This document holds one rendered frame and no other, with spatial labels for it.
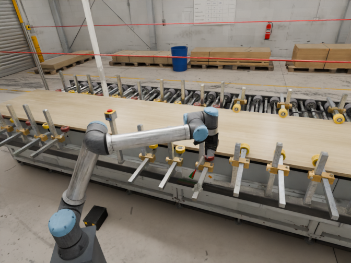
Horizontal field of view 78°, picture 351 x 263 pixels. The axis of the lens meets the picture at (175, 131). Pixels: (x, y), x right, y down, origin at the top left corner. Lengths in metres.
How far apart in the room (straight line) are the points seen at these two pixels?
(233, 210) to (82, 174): 1.48
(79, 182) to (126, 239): 1.06
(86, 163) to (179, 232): 1.30
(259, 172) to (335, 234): 0.87
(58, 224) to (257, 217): 1.67
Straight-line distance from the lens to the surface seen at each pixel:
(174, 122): 2.19
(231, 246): 2.31
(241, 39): 8.50
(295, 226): 2.38
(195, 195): 1.48
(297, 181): 1.97
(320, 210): 1.83
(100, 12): 10.29
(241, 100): 2.55
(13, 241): 2.89
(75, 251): 1.67
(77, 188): 1.54
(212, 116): 1.33
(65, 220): 1.54
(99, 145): 1.16
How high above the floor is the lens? 1.95
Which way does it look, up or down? 31 degrees down
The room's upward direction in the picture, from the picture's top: 3 degrees counter-clockwise
